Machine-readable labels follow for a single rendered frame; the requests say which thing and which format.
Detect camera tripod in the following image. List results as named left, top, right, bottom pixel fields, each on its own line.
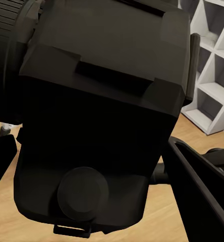
left=0, top=123, right=18, bottom=137

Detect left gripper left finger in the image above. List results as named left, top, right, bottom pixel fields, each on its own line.
left=0, top=135, right=17, bottom=180

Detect digital camera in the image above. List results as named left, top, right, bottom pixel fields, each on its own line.
left=0, top=0, right=201, bottom=238

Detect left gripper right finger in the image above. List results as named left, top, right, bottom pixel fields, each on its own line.
left=161, top=136, right=224, bottom=242

